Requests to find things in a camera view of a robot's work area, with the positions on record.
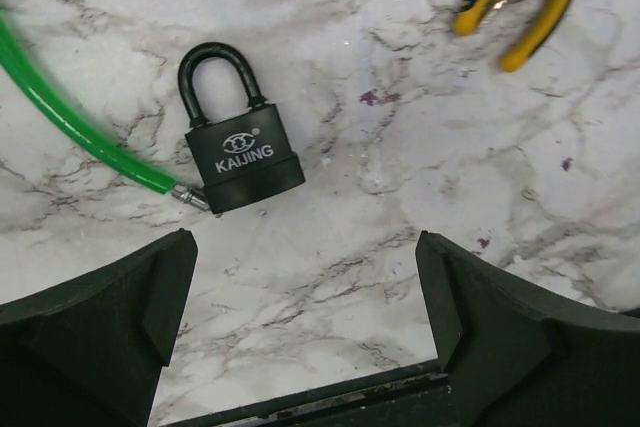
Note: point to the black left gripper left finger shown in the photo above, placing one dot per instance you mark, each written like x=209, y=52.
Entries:
x=90, y=351

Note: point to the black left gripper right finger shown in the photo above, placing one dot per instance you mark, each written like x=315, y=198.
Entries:
x=516, y=354

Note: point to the black Kaijing padlock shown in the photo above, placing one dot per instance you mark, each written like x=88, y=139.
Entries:
x=244, y=159

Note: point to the green cable lock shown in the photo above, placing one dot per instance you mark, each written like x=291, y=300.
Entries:
x=34, y=86

